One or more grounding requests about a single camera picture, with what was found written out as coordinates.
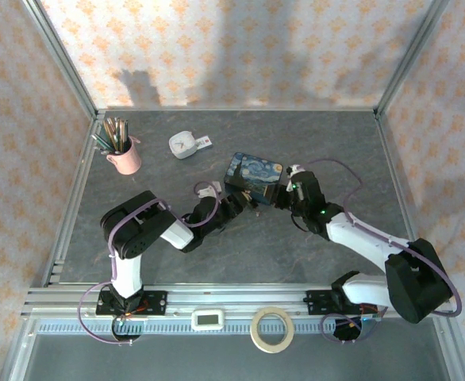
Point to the aluminium table side rail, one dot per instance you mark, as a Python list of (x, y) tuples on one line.
[(78, 178), (393, 166)]

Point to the pink pencil cup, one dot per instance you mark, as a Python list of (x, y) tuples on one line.
[(126, 160)]

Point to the orange patterned fabric backdrop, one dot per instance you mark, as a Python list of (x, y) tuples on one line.
[(232, 51)]

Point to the small white alarm clock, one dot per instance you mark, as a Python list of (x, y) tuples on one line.
[(182, 144)]

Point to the brown pencil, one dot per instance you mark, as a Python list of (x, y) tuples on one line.
[(110, 133)]

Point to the starry night print box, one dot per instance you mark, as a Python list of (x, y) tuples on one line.
[(252, 174)]

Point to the light grey pencil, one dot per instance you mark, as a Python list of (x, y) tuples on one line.
[(117, 133)]

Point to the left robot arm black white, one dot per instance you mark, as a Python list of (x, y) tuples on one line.
[(137, 226)]

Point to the aluminium table edge rail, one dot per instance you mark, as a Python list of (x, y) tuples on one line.
[(236, 297)]

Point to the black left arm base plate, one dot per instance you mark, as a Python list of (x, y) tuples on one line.
[(155, 301)]

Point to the white digital timer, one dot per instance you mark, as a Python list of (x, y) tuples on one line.
[(207, 319)]

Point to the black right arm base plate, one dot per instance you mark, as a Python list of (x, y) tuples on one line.
[(320, 301)]

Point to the aluminium frame post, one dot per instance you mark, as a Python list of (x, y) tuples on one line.
[(407, 55), (64, 63)]

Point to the beige masking tape roll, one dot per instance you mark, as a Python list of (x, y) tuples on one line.
[(258, 341)]

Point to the teal green pencil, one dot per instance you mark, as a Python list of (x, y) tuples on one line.
[(124, 135)]

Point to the white paper tag red mark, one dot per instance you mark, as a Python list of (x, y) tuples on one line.
[(203, 142)]

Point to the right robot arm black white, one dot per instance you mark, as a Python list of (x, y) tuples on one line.
[(363, 238)]

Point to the dark green pencil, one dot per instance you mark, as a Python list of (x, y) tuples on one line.
[(101, 143)]

